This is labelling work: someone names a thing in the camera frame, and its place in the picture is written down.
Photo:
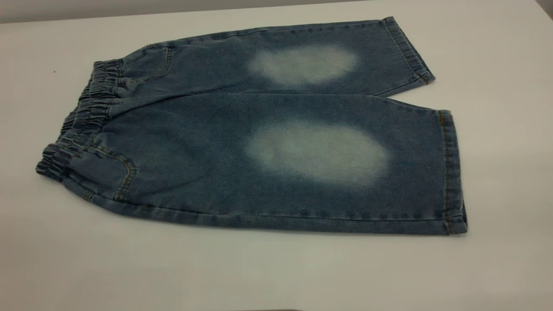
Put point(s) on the blue denim pants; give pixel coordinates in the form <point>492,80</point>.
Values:
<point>207,164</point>

